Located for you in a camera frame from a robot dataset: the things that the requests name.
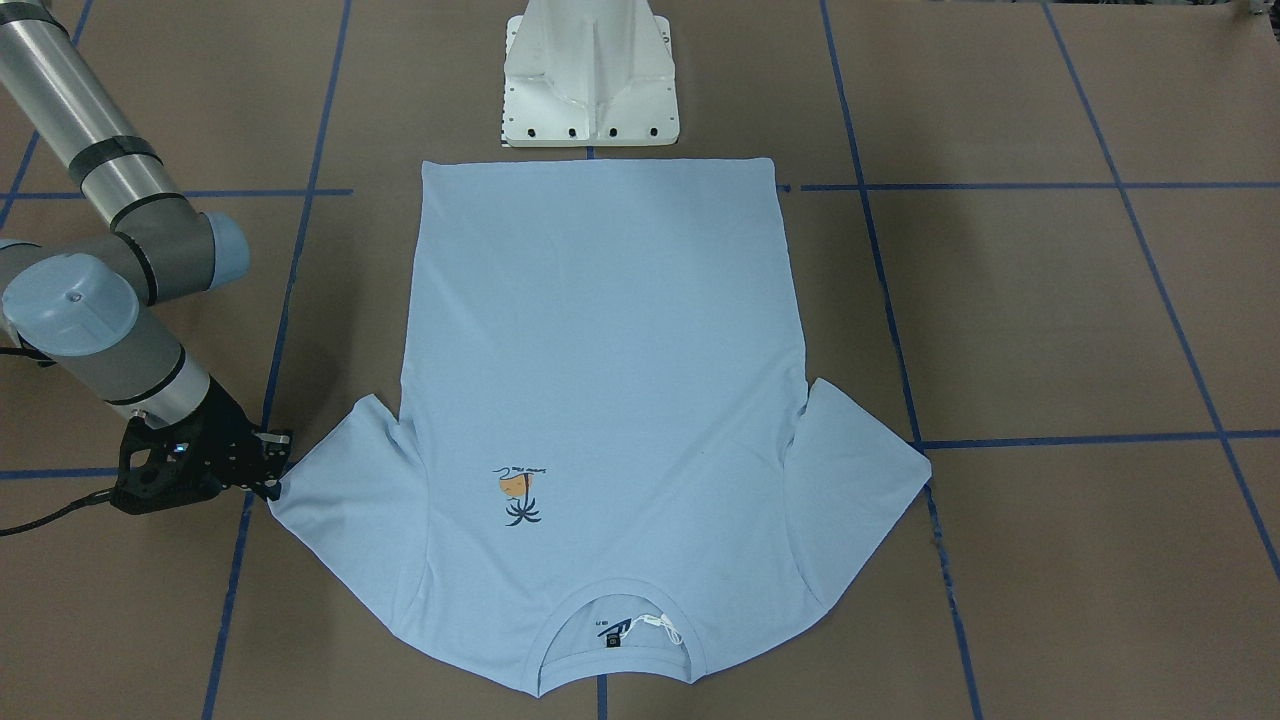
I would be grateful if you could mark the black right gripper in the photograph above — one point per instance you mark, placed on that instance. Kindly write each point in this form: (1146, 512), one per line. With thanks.
(222, 436)

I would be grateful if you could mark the light blue t-shirt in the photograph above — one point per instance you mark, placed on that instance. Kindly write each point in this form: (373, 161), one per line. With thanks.
(604, 412)

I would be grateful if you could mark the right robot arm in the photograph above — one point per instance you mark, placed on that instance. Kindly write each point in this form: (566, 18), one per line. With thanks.
(88, 307)

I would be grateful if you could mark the white garment hang tag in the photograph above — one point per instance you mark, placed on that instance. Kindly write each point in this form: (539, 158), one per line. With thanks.
(661, 621)

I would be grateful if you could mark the white camera mast base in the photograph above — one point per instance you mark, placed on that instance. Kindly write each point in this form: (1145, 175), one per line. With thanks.
(589, 74)

